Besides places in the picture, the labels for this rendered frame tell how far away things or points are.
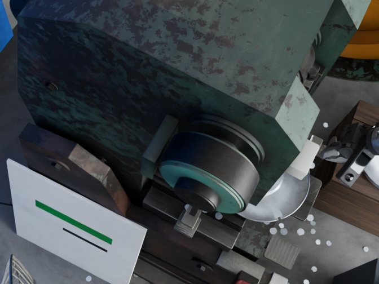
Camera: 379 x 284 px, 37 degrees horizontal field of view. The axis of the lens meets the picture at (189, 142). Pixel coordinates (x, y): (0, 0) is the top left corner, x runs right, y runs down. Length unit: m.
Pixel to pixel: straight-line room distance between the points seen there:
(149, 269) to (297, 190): 0.86
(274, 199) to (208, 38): 0.78
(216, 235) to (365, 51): 0.67
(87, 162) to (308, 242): 1.24
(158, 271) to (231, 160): 1.39
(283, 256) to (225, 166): 1.34
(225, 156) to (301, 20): 0.29
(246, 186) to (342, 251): 1.56
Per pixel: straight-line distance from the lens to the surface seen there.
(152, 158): 1.11
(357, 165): 1.55
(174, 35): 1.01
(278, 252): 2.31
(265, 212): 1.67
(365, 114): 2.40
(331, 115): 2.75
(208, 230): 1.71
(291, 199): 1.70
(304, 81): 1.17
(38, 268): 2.41
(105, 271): 2.29
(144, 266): 2.36
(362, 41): 1.60
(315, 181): 1.74
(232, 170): 1.01
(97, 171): 1.58
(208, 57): 1.00
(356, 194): 2.30
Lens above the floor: 2.35
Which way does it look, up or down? 68 degrees down
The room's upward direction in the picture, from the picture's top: 16 degrees clockwise
